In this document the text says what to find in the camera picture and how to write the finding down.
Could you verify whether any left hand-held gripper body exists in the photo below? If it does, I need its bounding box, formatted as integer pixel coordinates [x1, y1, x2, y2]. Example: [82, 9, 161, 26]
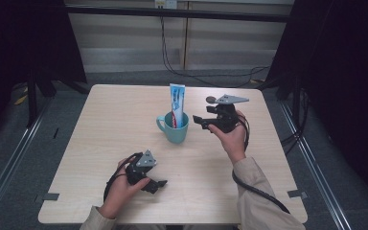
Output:
[126, 149, 158, 186]

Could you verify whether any bundle of black floor cables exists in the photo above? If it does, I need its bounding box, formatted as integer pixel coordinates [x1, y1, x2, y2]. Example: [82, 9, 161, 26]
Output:
[280, 88, 311, 155]

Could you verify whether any teal ceramic mug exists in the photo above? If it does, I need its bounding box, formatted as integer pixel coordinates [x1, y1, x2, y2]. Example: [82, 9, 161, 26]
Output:
[155, 110, 190, 145]

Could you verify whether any black stand leg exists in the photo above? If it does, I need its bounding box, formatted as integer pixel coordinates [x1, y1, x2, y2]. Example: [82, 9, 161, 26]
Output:
[25, 68, 40, 128]

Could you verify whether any person's right hand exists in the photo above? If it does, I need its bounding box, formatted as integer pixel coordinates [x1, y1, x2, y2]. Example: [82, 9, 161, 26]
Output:
[207, 109, 248, 166]

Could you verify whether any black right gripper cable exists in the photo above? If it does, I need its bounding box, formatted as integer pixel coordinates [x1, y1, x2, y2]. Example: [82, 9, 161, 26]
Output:
[231, 114, 291, 215]

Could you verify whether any long black wall cable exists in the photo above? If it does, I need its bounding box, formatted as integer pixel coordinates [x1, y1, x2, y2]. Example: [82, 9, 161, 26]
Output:
[159, 8, 270, 88]

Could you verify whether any metal floor rail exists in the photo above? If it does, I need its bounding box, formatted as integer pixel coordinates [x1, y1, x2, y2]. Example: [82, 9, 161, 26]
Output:
[0, 101, 52, 225]
[279, 101, 353, 230]

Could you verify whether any toothpaste tube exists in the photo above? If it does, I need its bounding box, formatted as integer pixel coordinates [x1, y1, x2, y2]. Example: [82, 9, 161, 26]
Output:
[169, 82, 187, 129]

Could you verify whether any white wall socket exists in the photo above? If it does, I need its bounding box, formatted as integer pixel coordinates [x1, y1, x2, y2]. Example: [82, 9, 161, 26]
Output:
[154, 0, 178, 10]

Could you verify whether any grey tape strip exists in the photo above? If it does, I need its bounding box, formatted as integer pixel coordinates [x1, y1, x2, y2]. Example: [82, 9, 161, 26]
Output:
[287, 189, 309, 199]
[41, 192, 60, 202]

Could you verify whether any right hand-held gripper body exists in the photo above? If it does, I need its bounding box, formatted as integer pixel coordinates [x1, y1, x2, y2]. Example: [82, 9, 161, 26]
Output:
[205, 93, 250, 134]

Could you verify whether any person's left hand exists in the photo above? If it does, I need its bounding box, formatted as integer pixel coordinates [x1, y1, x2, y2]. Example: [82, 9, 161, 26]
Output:
[98, 157, 152, 220]

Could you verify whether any black curtain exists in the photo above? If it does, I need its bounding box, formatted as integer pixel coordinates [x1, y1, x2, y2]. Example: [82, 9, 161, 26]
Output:
[0, 0, 88, 147]
[264, 0, 368, 210]

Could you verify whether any yellow floor marker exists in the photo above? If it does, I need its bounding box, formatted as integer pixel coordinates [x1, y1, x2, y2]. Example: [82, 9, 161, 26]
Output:
[13, 93, 29, 106]

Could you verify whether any black horizontal bar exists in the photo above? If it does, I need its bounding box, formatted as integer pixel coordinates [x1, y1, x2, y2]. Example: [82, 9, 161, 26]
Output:
[64, 5, 290, 23]

